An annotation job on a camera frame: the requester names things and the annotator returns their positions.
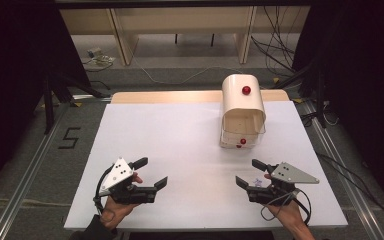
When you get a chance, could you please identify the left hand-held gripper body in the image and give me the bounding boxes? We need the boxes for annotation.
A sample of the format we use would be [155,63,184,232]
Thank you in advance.
[98,156,158,206]

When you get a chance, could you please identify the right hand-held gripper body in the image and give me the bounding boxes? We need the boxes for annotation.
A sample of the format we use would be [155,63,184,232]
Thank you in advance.
[245,161,321,207]

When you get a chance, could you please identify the person's left hand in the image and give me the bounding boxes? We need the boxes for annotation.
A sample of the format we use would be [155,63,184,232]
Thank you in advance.
[99,172,145,232]

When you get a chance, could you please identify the person's right hand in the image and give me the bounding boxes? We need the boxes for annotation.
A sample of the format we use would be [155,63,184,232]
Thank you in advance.
[263,172,309,234]

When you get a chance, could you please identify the white table cover sheet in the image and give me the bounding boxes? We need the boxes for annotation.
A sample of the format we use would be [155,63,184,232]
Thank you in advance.
[63,100,349,232]

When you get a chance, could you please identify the cream bread box red knobs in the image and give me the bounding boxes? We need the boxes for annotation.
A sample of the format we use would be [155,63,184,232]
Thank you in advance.
[219,73,268,150]

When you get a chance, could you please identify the black tripod stand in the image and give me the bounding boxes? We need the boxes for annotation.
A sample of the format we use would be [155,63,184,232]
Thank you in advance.
[275,54,328,130]
[40,70,112,135]

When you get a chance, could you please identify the white power adapter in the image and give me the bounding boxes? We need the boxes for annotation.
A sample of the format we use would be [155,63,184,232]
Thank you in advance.
[82,47,117,73]

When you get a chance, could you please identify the black curtain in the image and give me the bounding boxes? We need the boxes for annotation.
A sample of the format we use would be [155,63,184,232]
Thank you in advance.
[0,0,93,201]
[291,0,384,214]

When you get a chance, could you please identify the beige wooden desk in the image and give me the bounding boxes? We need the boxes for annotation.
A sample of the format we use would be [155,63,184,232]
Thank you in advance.
[59,5,312,67]

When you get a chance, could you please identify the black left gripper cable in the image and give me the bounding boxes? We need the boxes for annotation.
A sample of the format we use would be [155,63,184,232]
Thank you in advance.
[92,165,115,216]

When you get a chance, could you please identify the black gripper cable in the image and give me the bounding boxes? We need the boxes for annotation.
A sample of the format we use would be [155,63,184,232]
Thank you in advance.
[92,165,115,216]
[260,188,313,227]

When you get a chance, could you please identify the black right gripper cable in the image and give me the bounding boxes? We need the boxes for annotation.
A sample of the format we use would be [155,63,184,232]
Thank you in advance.
[260,188,313,227]

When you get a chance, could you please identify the aluminium floor rail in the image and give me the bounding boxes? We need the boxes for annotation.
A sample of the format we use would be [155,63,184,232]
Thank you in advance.
[300,99,384,240]
[0,102,73,240]

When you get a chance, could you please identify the black floor cable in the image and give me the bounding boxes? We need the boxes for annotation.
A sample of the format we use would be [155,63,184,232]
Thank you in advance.
[315,151,384,228]

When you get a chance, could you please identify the white floor cable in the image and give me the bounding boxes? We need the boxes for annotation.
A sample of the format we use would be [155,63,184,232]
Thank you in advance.
[130,54,229,86]

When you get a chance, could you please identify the bundle of black cables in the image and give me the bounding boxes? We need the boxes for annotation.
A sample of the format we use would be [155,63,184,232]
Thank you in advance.
[250,5,297,74]

